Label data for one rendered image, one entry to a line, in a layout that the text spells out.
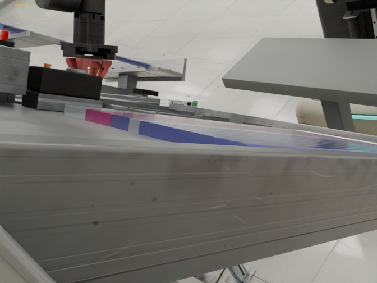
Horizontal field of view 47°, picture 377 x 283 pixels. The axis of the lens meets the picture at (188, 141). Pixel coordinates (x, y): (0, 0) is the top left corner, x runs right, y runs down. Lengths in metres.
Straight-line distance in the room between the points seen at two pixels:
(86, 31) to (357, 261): 1.10
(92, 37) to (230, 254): 0.64
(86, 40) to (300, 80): 0.64
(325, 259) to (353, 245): 0.10
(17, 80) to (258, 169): 0.32
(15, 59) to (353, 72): 0.91
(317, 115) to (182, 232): 1.50
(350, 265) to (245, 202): 1.30
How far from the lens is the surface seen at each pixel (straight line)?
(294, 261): 1.56
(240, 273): 1.54
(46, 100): 0.49
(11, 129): 0.28
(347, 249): 1.55
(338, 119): 1.36
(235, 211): 0.22
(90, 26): 0.82
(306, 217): 0.29
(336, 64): 1.26
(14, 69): 0.49
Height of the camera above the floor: 1.24
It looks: 33 degrees down
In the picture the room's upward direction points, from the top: 27 degrees counter-clockwise
